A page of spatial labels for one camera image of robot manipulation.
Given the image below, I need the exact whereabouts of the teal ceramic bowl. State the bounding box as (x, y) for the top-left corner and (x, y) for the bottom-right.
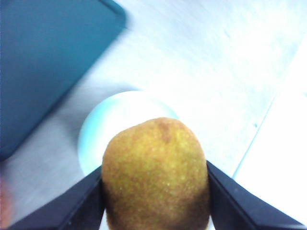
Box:
(78, 90), (180, 177)

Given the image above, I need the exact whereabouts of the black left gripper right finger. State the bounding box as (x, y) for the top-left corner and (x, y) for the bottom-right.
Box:
(206, 160), (307, 230)

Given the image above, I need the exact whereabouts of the dark rectangular tray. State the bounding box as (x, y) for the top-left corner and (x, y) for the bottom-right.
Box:
(0, 0), (127, 161)

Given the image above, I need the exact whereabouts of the brown-yellow kiwi fruit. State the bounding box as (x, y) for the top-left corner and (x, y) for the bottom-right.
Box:
(102, 116), (212, 230)

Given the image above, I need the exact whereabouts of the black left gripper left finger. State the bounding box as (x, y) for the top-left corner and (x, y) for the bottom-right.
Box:
(9, 165), (107, 230)

